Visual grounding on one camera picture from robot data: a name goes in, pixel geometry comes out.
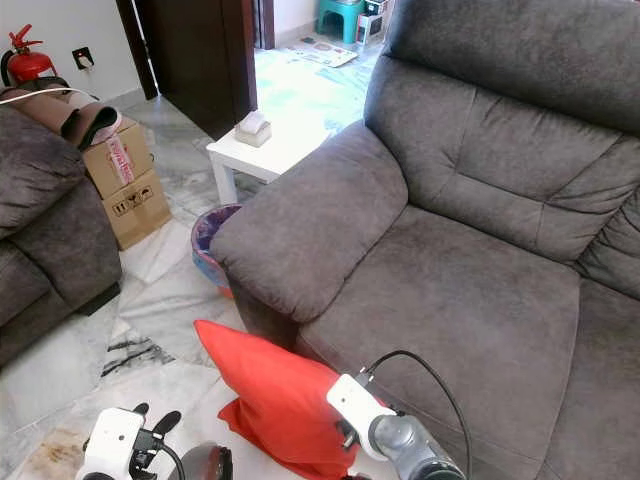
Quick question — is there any red pillow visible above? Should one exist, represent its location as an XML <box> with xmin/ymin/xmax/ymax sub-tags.
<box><xmin>195</xmin><ymin>319</ymin><xmax>391</xmax><ymax>480</ymax></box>

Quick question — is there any dark grey two-seat sofa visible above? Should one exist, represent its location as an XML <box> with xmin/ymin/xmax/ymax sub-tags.
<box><xmin>208</xmin><ymin>0</ymin><xmax>640</xmax><ymax>480</ymax></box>

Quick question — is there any grey fabric armchair sofa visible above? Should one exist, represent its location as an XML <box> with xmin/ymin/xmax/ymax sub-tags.
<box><xmin>0</xmin><ymin>105</ymin><xmax>123</xmax><ymax>366</ymax></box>

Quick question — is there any waste bin with blue bag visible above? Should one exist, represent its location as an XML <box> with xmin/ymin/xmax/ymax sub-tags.
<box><xmin>191</xmin><ymin>204</ymin><xmax>243</xmax><ymax>299</ymax></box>

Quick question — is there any cardboard box with arrow print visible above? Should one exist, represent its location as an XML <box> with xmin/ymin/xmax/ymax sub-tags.
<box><xmin>108</xmin><ymin>170</ymin><xmax>173</xmax><ymax>251</ymax></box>

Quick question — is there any cardboard box with red tape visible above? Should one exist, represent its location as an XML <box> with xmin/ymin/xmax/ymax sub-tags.
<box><xmin>82</xmin><ymin>118</ymin><xmax>156</xmax><ymax>199</ymax></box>

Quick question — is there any white side table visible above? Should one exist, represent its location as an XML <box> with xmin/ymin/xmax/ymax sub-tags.
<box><xmin>207</xmin><ymin>125</ymin><xmax>311</xmax><ymax>206</ymax></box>

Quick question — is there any beige tissue box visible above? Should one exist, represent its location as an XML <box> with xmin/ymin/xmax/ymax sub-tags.
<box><xmin>235</xmin><ymin>110</ymin><xmax>274</xmax><ymax>148</ymax></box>

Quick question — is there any rolled brown mat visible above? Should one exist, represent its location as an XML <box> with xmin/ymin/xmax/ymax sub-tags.
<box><xmin>25</xmin><ymin>85</ymin><xmax>121</xmax><ymax>151</ymax></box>

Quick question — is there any dark brown wooden door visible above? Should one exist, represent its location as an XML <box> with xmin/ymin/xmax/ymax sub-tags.
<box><xmin>115</xmin><ymin>0</ymin><xmax>259</xmax><ymax>141</ymax></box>

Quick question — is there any red fire extinguisher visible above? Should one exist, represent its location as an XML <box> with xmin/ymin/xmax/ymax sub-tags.
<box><xmin>1</xmin><ymin>25</ymin><xmax>58</xmax><ymax>86</ymax></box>

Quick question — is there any printed paper sheet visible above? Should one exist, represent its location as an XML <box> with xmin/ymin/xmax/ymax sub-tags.
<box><xmin>285</xmin><ymin>42</ymin><xmax>359</xmax><ymax>69</ymax></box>

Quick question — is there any small white black box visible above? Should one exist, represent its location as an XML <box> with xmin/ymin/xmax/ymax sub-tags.
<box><xmin>357</xmin><ymin>0</ymin><xmax>391</xmax><ymax>43</ymax></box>

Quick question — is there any teal plastic stool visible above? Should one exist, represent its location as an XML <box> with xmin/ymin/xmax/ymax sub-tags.
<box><xmin>315</xmin><ymin>0</ymin><xmax>364</xmax><ymax>43</ymax></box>

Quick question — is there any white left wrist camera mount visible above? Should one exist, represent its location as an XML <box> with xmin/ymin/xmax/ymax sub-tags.
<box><xmin>82</xmin><ymin>406</ymin><xmax>144</xmax><ymax>480</ymax></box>

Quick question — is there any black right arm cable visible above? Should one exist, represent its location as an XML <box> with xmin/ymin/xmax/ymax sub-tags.
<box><xmin>363</xmin><ymin>350</ymin><xmax>473</xmax><ymax>476</ymax></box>

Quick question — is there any white cable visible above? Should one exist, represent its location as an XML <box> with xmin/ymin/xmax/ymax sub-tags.
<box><xmin>0</xmin><ymin>87</ymin><xmax>96</xmax><ymax>106</ymax></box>

